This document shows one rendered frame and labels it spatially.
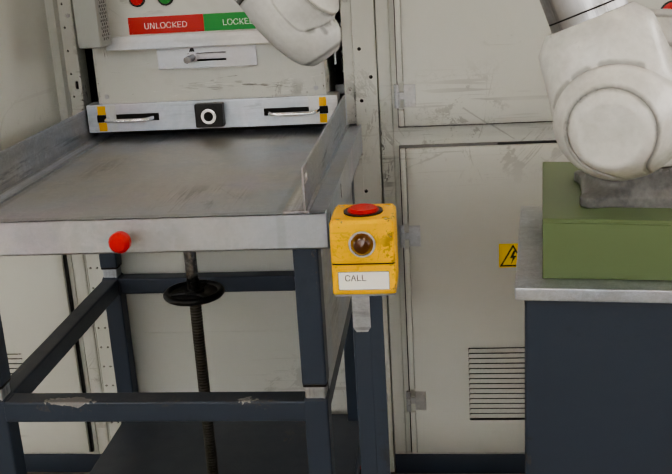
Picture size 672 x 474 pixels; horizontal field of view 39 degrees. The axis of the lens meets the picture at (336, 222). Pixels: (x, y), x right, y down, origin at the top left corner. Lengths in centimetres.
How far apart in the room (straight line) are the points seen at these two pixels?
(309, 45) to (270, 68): 44
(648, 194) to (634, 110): 29
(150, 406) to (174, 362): 71
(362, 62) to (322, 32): 47
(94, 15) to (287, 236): 74
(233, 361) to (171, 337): 16
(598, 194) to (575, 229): 8
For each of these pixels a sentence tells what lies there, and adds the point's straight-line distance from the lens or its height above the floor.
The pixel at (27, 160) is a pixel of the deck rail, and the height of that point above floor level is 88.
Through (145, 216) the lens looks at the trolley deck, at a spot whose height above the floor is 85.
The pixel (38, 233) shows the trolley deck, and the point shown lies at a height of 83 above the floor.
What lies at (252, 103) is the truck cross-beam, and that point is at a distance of 202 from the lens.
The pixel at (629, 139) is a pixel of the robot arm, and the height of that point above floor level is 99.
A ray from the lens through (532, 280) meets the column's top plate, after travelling 139.
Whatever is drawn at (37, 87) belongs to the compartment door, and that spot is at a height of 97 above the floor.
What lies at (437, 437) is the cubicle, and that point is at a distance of 230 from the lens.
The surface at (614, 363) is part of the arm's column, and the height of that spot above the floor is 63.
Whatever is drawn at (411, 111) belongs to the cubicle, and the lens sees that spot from 204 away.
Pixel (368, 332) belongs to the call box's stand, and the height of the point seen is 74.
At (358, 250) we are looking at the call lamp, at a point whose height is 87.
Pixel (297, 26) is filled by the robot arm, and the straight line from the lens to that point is 158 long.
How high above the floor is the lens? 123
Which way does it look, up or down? 16 degrees down
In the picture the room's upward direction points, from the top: 3 degrees counter-clockwise
